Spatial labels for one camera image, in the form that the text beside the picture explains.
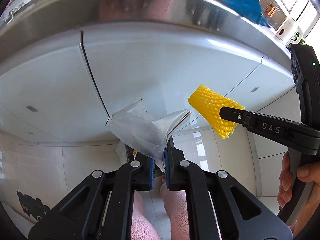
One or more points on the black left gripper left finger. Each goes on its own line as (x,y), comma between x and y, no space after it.
(100,207)

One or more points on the white cabinet with drawers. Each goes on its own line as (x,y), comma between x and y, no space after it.
(301,11)

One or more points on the yellow foam net sleeve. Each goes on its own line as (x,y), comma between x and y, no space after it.
(208,103)

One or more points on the silver foil bag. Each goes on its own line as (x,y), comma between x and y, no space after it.
(138,129)

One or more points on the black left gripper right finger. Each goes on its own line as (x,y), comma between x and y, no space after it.
(219,207)

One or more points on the green potted plant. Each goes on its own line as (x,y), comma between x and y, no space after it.
(298,38)

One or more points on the white electric kettle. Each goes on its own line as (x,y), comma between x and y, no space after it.
(286,32)

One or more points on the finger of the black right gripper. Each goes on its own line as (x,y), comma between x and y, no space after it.
(270,127)

